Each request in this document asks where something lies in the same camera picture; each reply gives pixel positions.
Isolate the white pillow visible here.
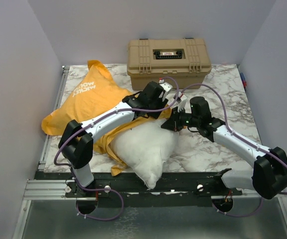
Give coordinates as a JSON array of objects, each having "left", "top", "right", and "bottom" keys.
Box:
[{"left": 110, "top": 118, "right": 178, "bottom": 190}]

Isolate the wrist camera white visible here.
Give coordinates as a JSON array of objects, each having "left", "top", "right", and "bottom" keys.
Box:
[
  {"left": 174, "top": 92, "right": 188, "bottom": 112},
  {"left": 158, "top": 79, "right": 173, "bottom": 101}
]

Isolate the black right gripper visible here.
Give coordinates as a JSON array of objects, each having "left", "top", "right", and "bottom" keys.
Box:
[{"left": 161, "top": 106, "right": 200, "bottom": 132}]

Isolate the tan plastic toolbox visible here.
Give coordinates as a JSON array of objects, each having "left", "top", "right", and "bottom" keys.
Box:
[{"left": 127, "top": 38, "right": 212, "bottom": 91}]

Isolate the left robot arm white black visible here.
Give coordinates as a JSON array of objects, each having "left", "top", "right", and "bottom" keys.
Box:
[{"left": 54, "top": 80, "right": 172, "bottom": 197}]

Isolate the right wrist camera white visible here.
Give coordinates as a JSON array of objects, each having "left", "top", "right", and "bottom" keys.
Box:
[{"left": 174, "top": 92, "right": 188, "bottom": 112}]

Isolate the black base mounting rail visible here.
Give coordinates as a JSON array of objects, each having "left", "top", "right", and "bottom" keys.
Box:
[{"left": 35, "top": 171, "right": 242, "bottom": 208}]

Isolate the orange Mickey Mouse pillowcase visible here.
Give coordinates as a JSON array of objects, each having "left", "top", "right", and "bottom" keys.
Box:
[{"left": 41, "top": 59, "right": 173, "bottom": 177}]

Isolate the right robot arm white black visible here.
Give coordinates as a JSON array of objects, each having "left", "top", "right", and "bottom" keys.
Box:
[{"left": 161, "top": 97, "right": 287, "bottom": 199}]

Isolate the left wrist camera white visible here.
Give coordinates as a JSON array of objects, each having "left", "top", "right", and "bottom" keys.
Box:
[{"left": 158, "top": 79, "right": 173, "bottom": 101}]

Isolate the blue red object at wall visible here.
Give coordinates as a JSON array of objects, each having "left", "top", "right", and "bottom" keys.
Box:
[{"left": 240, "top": 72, "right": 247, "bottom": 92}]

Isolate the aluminium frame rail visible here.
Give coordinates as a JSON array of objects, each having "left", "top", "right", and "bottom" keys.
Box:
[{"left": 22, "top": 179, "right": 71, "bottom": 201}]

